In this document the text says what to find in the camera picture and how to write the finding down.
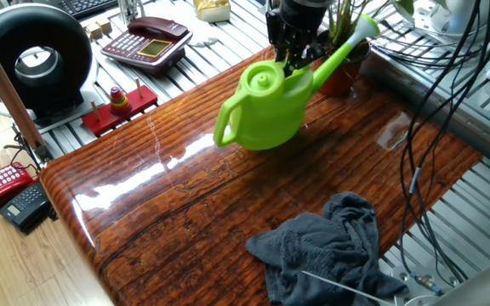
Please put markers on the black telephone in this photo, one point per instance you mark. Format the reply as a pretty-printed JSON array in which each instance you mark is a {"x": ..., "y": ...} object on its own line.
[{"x": 26, "y": 206}]

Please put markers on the red telephone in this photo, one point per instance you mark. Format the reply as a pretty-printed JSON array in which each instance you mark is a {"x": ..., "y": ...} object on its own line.
[{"x": 0, "y": 185}]

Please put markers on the rainbow stacking rings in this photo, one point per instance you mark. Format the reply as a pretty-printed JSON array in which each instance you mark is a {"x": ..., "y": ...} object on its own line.
[{"x": 120, "y": 104}]

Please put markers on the potted plant in terracotta pot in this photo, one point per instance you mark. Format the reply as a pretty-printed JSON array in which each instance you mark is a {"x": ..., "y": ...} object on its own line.
[{"x": 338, "y": 78}]

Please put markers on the red tin box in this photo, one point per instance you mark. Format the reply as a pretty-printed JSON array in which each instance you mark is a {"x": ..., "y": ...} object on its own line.
[{"x": 147, "y": 47}]

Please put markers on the yellow and white box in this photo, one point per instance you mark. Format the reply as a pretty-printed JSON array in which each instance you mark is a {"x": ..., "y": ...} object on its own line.
[{"x": 213, "y": 12}]

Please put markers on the dark grey crumpled towel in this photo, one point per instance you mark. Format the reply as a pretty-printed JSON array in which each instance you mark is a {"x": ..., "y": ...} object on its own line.
[{"x": 321, "y": 255}]

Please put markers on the green plastic watering can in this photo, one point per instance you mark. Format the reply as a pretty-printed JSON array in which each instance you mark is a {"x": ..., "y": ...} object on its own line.
[{"x": 270, "y": 110}]

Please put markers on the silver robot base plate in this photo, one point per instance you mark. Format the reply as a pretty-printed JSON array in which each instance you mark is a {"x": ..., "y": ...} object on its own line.
[{"x": 402, "y": 276}]

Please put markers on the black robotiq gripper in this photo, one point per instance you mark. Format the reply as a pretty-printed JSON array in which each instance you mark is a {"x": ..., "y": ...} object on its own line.
[{"x": 302, "y": 19}]

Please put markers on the black computer keyboard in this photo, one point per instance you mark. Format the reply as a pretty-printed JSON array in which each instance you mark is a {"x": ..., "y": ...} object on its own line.
[{"x": 83, "y": 6}]

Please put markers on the small wooden block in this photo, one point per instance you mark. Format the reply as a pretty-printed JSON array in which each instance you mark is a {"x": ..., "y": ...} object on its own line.
[
  {"x": 94, "y": 30},
  {"x": 105, "y": 24}
]

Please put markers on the red peg board with pegs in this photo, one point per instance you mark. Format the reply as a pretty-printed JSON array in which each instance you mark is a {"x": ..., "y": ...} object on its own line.
[{"x": 100, "y": 121}]

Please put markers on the tan frame post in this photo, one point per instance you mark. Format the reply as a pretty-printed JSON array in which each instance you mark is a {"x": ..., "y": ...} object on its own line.
[{"x": 4, "y": 91}]

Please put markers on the white round appliance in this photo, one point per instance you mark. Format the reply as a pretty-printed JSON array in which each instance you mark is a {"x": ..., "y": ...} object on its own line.
[{"x": 457, "y": 19}]

